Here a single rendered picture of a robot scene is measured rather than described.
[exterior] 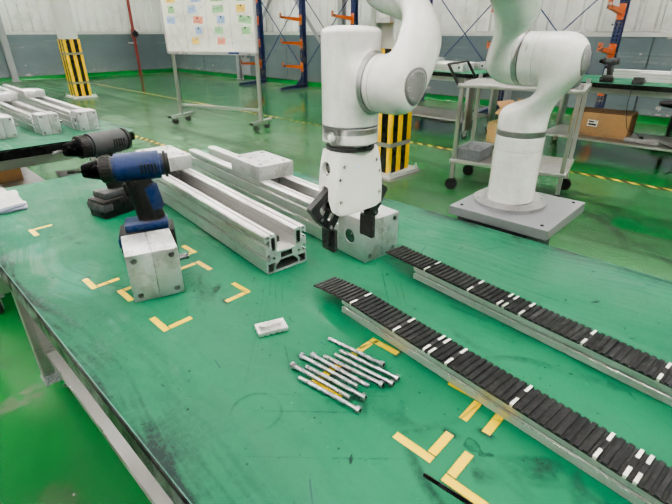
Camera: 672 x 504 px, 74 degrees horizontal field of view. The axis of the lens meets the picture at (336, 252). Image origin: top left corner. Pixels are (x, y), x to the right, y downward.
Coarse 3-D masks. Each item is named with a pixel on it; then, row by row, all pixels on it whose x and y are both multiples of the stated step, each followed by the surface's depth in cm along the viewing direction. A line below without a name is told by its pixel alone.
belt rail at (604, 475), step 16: (368, 320) 76; (384, 336) 72; (416, 352) 68; (432, 368) 66; (448, 368) 63; (464, 384) 62; (480, 400) 60; (496, 400) 58; (512, 416) 57; (528, 432) 55; (544, 432) 54; (560, 448) 53; (576, 464) 51; (592, 464) 51; (608, 480) 49; (624, 480) 47; (624, 496) 48; (640, 496) 47
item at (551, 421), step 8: (552, 408) 55; (560, 408) 55; (568, 408) 55; (544, 416) 54; (552, 416) 54; (560, 416) 54; (568, 416) 54; (544, 424) 53; (552, 424) 53; (560, 424) 53; (552, 432) 52
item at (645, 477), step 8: (648, 456) 49; (640, 464) 48; (648, 464) 48; (656, 464) 48; (664, 464) 48; (640, 472) 47; (648, 472) 47; (656, 472) 47; (632, 480) 46; (640, 480) 46; (648, 480) 46; (656, 480) 46; (640, 488) 46; (648, 488) 45
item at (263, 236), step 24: (168, 192) 125; (192, 192) 113; (216, 192) 118; (192, 216) 116; (216, 216) 105; (240, 216) 98; (264, 216) 101; (240, 240) 97; (264, 240) 89; (288, 240) 96; (264, 264) 92; (288, 264) 95
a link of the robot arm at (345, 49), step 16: (336, 32) 59; (352, 32) 58; (368, 32) 59; (336, 48) 60; (352, 48) 59; (368, 48) 60; (336, 64) 60; (352, 64) 60; (336, 80) 61; (352, 80) 60; (336, 96) 62; (352, 96) 61; (336, 112) 63; (352, 112) 63; (368, 112) 63; (352, 128) 64
